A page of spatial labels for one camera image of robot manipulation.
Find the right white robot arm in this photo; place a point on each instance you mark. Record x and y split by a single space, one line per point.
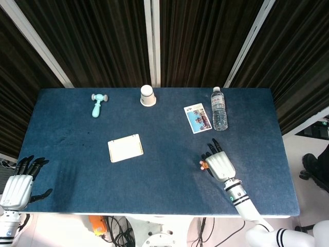
254 213

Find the light blue toy hammer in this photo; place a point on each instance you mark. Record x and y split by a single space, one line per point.
97 107

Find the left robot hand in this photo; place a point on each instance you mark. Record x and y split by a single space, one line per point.
18 186

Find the orange toy turtle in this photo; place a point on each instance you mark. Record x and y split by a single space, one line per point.
203 165

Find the orange device under table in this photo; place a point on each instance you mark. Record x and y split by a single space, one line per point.
98 226

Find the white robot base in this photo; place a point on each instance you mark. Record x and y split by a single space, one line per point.
160 231

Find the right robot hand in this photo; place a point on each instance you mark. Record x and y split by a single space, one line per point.
218 164

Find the picture card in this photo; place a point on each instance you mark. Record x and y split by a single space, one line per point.
198 118

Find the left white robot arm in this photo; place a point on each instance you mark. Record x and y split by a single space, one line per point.
9 227

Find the clear plastic water bottle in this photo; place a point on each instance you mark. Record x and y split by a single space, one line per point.
219 111

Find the white paper cup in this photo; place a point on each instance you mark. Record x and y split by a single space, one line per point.
147 96

